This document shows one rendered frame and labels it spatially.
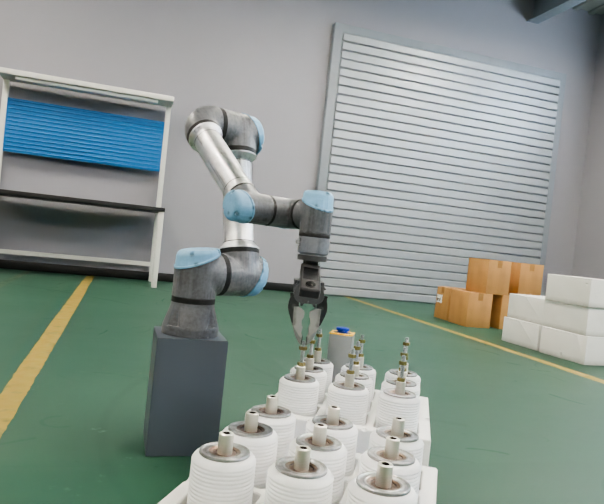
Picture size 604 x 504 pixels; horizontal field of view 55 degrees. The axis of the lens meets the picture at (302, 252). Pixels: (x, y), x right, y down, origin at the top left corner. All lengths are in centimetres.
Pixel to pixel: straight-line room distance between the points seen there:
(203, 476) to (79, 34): 608
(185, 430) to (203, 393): 10
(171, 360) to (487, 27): 708
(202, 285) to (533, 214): 680
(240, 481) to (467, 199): 677
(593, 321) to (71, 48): 535
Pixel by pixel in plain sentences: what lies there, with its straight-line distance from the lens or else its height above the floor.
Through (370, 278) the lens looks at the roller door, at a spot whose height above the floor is 24.
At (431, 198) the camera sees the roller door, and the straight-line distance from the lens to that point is 725.
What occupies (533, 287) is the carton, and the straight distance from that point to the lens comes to 564.
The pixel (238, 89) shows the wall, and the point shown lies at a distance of 670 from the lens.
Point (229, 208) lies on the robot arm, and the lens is 138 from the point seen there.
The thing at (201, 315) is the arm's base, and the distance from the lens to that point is 155.
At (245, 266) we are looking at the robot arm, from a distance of 161.
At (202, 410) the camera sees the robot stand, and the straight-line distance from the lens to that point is 157.
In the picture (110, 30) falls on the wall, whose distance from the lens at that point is 673.
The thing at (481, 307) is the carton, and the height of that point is 18.
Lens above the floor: 57
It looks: 1 degrees down
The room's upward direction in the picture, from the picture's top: 6 degrees clockwise
